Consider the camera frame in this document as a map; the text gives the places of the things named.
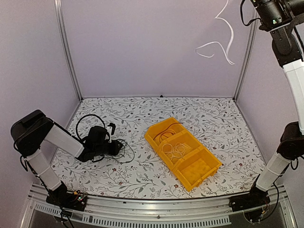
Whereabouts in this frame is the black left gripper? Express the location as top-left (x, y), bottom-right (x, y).
top-left (94, 140), bottom-right (122, 157)

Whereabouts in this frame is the cable pile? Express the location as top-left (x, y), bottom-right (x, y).
top-left (111, 139), bottom-right (135, 164)

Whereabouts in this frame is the thin black cable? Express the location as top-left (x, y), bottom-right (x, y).
top-left (153, 121), bottom-right (185, 141)

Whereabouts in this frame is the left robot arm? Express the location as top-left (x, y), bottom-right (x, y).
top-left (10, 110), bottom-right (123, 206)

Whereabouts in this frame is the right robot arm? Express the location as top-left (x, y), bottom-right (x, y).
top-left (245, 0), bottom-right (304, 207)

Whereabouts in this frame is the floral table cloth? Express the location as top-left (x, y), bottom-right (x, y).
top-left (51, 97), bottom-right (265, 199)

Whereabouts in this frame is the yellow three-compartment bin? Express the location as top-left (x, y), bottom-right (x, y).
top-left (144, 117), bottom-right (222, 192)

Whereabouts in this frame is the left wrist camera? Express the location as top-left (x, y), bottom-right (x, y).
top-left (106, 123), bottom-right (116, 143)

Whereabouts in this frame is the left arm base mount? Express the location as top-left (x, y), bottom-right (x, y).
top-left (46, 182), bottom-right (88, 211)

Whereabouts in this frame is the aluminium front rail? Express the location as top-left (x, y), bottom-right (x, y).
top-left (21, 184), bottom-right (298, 228)

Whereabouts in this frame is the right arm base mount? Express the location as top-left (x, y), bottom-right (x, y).
top-left (228, 184), bottom-right (270, 223)

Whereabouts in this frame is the left rear aluminium post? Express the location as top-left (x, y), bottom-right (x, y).
top-left (54, 0), bottom-right (83, 102)

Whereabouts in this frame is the aluminium post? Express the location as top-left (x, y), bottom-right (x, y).
top-left (54, 0), bottom-right (83, 102)
top-left (233, 20), bottom-right (258, 103)

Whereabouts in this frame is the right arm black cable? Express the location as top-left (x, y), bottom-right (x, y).
top-left (239, 0), bottom-right (304, 219)

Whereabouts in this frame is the right rear aluminium post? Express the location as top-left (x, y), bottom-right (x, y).
top-left (233, 20), bottom-right (258, 103)

